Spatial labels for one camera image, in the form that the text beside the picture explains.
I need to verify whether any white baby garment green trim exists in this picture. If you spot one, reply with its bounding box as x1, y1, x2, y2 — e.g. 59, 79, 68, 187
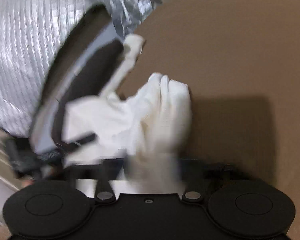
63, 34, 192, 194

